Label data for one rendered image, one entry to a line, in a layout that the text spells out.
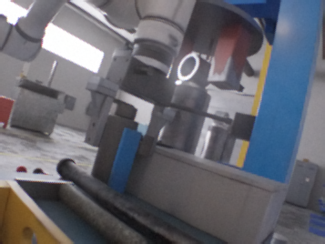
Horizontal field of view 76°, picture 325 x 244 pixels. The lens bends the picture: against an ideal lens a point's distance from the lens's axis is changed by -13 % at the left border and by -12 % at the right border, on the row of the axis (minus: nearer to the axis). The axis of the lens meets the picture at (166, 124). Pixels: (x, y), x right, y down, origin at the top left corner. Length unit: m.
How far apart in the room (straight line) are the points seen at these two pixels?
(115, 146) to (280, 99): 0.61
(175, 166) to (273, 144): 0.45
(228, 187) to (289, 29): 0.73
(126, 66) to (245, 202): 0.31
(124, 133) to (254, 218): 0.31
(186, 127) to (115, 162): 0.58
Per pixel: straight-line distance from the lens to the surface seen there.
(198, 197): 0.48
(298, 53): 0.97
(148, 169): 0.55
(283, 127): 0.87
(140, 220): 0.37
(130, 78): 0.37
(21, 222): 0.24
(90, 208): 0.36
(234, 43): 1.05
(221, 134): 2.41
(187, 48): 1.36
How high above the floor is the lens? 1.22
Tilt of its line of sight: 3 degrees up
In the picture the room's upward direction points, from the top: 17 degrees clockwise
